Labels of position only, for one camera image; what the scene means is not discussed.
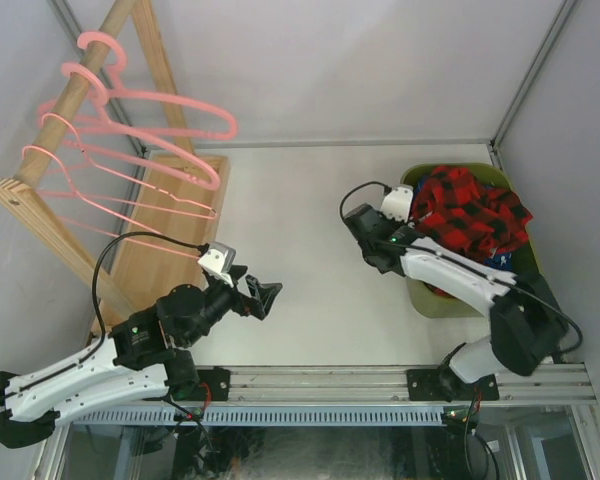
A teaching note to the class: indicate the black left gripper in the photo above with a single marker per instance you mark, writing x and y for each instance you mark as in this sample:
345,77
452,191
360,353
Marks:
261,298

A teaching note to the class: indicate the red plaid shirt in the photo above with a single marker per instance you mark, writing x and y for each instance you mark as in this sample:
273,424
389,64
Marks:
470,215

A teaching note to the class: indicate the blue plaid shirt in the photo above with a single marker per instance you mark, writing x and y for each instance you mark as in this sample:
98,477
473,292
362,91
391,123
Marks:
497,260

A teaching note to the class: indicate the pink plastic hanger red shirt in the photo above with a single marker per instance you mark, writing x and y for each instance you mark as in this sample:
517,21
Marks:
99,96

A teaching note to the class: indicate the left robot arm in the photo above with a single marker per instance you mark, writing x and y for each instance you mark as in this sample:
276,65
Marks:
145,357

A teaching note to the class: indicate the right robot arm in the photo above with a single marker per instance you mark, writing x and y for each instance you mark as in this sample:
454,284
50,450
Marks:
526,325

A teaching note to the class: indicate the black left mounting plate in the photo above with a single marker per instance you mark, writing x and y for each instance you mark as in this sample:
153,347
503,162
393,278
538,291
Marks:
213,382

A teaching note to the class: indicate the black mounting plate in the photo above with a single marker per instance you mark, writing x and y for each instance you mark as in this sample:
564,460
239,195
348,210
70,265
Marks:
430,385
213,382

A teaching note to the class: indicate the wooden clothes rack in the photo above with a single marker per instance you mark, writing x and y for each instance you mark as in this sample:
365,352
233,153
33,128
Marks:
56,253

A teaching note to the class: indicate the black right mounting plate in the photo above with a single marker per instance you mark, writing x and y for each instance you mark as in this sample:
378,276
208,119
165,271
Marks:
430,385

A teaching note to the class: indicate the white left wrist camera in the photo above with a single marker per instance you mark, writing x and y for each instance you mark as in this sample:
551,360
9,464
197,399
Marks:
217,261

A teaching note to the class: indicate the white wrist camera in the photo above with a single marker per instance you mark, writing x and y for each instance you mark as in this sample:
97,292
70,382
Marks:
217,261
396,205

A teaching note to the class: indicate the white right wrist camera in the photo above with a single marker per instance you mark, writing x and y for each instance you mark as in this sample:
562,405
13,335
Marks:
396,205

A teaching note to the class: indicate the grey slotted cable duct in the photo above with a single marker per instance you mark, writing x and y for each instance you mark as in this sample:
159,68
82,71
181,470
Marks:
272,416

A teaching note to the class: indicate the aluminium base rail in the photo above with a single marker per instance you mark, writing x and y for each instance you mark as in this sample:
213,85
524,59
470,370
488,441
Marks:
550,385

